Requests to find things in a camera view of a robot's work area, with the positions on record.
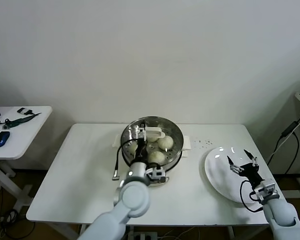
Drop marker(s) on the white furniture foot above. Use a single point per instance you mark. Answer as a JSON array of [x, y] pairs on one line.
[[297, 194]]

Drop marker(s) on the blue computer mouse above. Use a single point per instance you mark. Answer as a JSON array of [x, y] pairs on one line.
[[1, 138]]

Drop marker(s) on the large white plate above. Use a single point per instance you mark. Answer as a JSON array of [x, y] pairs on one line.
[[215, 170]]

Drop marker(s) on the white steamed baozi bun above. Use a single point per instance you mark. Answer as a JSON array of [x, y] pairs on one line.
[[156, 157], [165, 143], [132, 147], [153, 139]]

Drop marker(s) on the white table underframe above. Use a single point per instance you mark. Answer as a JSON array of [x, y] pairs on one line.
[[131, 228]]

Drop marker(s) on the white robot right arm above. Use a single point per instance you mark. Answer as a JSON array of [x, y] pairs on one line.
[[280, 217]]

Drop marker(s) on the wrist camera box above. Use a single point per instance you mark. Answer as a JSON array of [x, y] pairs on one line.
[[266, 188], [156, 173]]

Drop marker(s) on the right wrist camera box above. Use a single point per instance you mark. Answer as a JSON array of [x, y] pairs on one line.
[[266, 188]]

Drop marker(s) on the small white side table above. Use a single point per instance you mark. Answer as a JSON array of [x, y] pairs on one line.
[[22, 135]]

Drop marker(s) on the small black white device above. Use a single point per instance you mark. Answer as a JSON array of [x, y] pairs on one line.
[[23, 110]]

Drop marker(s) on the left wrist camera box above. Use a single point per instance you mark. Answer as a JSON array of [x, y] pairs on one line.
[[156, 173]]

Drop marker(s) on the perforated steel steamer basket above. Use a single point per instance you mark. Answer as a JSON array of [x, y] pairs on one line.
[[176, 158]]

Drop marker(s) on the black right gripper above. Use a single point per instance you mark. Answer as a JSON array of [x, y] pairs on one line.
[[251, 173]]

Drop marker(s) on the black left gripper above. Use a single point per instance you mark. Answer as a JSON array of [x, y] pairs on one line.
[[141, 151]]

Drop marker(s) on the grey power strip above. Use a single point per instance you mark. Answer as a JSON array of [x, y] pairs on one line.
[[143, 236]]

